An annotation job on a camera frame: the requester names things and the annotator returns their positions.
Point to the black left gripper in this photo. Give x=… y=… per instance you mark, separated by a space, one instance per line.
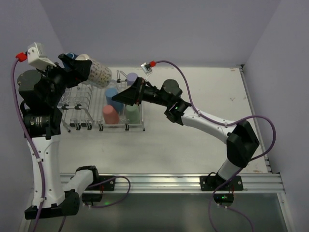
x=70 y=66

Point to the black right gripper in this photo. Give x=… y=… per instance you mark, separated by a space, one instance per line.
x=139 y=89

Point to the dark blue ceramic mug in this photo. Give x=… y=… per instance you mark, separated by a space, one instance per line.
x=70 y=55

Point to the green plastic cup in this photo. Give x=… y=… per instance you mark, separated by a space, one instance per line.
x=132 y=114

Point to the floral white mug orange inside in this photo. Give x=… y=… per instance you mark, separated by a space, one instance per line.
x=100 y=76

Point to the pink plastic cup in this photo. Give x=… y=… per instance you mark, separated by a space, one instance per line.
x=110 y=115

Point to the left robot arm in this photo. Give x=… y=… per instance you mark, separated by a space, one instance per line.
x=40 y=119

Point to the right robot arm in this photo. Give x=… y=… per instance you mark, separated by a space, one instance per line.
x=240 y=139

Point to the purple plastic cup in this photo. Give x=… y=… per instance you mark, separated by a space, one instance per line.
x=131 y=78

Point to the blue plastic cup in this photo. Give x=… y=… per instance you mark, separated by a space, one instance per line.
x=109 y=93

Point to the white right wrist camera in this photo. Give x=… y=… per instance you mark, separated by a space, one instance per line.
x=146 y=67

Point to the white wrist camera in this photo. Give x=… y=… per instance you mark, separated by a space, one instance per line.
x=146 y=67
x=37 y=57

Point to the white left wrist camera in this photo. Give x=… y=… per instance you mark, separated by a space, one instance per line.
x=37 y=57

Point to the silver wire dish rack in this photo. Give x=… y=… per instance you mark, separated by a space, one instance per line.
x=92 y=108

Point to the aluminium mounting rail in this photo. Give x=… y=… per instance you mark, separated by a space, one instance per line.
x=190 y=183

